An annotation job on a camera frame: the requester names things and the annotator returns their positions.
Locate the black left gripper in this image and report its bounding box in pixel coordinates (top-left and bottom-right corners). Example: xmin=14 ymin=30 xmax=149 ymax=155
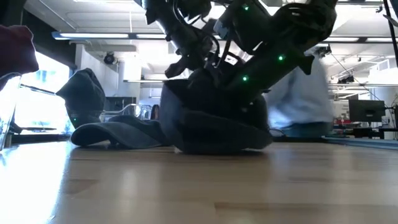
xmin=157 ymin=15 xmax=220 ymax=78

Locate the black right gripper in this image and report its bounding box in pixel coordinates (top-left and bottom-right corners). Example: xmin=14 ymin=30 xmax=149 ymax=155
xmin=214 ymin=70 xmax=268 ymax=106

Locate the dark red cap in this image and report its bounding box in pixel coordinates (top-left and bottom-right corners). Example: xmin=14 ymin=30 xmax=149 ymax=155
xmin=0 ymin=24 xmax=40 ymax=78

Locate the person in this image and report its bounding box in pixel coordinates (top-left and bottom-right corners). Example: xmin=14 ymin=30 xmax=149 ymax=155
xmin=263 ymin=54 xmax=336 ymax=138

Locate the black ceiling spotlight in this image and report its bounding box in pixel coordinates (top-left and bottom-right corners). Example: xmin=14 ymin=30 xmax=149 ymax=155
xmin=337 ymin=75 xmax=356 ymax=85
xmin=103 ymin=51 xmax=118 ymax=66

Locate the dark cabinet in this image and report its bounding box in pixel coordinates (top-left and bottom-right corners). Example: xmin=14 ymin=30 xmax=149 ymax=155
xmin=104 ymin=96 xmax=137 ymax=113

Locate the ceiling light strip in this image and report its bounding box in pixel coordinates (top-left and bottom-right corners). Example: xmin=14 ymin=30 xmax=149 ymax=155
xmin=51 ymin=30 xmax=398 ymax=44

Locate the black computer monitor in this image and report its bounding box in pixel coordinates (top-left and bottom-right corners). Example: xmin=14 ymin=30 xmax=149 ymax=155
xmin=348 ymin=99 xmax=387 ymax=124

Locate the blue-grey tabletop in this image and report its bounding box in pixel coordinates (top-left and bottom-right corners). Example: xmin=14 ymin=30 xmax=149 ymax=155
xmin=323 ymin=136 xmax=398 ymax=151

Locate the black desk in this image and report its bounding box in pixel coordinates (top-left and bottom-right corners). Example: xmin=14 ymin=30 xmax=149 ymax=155
xmin=352 ymin=126 xmax=398 ymax=140

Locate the black aluminium frame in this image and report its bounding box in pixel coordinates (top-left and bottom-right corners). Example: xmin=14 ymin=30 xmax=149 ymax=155
xmin=11 ymin=133 xmax=73 ymax=145

